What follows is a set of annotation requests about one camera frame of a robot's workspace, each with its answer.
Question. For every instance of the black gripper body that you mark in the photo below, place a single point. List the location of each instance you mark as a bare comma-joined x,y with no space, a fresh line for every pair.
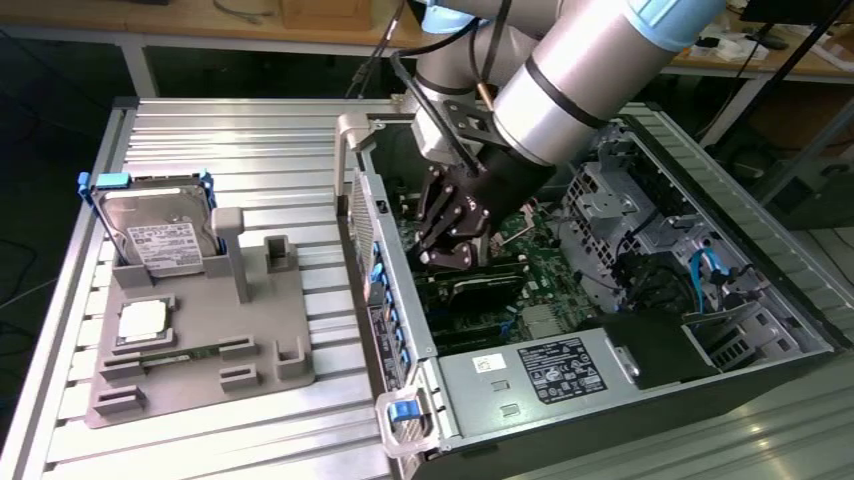
508,190

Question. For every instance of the black graphics card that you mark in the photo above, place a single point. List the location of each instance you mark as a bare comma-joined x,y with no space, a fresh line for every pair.
484,292

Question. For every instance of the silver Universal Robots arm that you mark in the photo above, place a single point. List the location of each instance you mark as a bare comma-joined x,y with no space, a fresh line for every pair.
568,100

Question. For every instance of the blue card retainer clip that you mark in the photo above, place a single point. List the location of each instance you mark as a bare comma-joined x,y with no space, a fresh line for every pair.
387,300
401,336
394,317
406,356
375,251
378,274

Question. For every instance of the green motherboard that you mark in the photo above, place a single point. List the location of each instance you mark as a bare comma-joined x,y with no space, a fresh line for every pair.
554,280

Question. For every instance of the grey metal disk bay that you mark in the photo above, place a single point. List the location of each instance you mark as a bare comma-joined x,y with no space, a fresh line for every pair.
614,210

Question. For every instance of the silver chipset heat sink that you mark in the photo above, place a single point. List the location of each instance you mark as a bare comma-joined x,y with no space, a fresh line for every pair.
544,320

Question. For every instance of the grey power supply unit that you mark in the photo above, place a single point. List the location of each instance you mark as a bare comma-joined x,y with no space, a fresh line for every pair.
528,380

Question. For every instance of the blue case latch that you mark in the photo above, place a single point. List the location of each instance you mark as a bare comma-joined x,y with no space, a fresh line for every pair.
402,411

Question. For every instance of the black plastic air shroud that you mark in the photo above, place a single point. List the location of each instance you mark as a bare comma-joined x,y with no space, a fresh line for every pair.
657,350

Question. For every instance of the grey parts rack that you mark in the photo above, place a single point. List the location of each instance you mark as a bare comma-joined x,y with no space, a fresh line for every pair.
201,320

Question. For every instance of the wooden workbench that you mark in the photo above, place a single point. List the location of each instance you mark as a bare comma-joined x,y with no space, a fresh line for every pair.
734,62
67,15

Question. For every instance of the white and orange parts box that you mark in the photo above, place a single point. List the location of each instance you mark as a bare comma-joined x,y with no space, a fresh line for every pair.
721,47

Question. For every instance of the silver hard disk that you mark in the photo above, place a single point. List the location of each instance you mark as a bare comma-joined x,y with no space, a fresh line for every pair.
154,235

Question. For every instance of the dark grey machine housing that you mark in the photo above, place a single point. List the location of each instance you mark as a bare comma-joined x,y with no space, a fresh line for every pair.
814,200

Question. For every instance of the open black PC case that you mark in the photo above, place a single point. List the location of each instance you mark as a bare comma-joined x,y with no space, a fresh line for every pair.
668,425

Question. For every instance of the green loose RAM stick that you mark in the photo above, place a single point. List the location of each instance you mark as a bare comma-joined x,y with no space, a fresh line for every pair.
167,357

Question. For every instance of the blue disk caddy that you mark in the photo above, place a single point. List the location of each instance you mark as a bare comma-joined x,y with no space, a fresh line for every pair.
110,181

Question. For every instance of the silver CPU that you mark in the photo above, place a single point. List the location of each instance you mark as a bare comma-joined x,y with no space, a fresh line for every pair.
143,322

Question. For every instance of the black monitor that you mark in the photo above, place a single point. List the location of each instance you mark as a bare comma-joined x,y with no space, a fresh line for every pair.
801,10

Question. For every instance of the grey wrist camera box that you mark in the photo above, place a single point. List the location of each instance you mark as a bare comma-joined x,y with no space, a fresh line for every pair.
434,135

